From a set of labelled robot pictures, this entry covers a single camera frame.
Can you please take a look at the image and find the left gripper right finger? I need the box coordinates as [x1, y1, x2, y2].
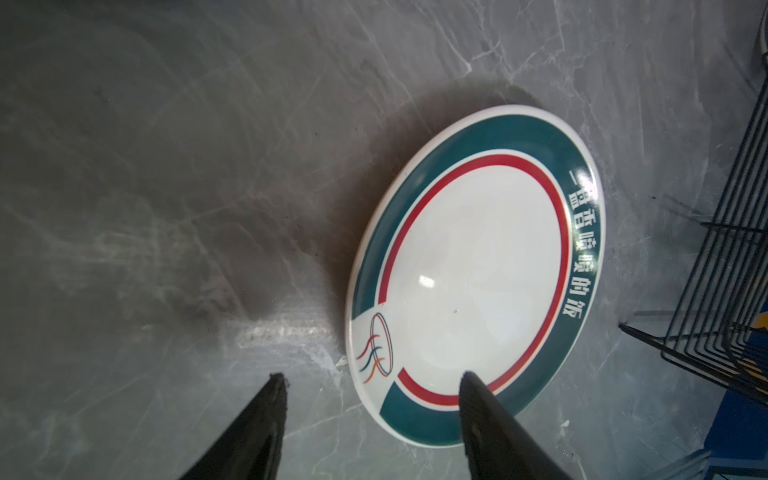
[459, 371, 568, 479]

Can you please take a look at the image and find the black wire dish rack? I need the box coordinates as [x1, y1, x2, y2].
[620, 89, 767, 405]

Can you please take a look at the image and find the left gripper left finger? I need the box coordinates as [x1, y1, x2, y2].
[182, 373, 288, 480]

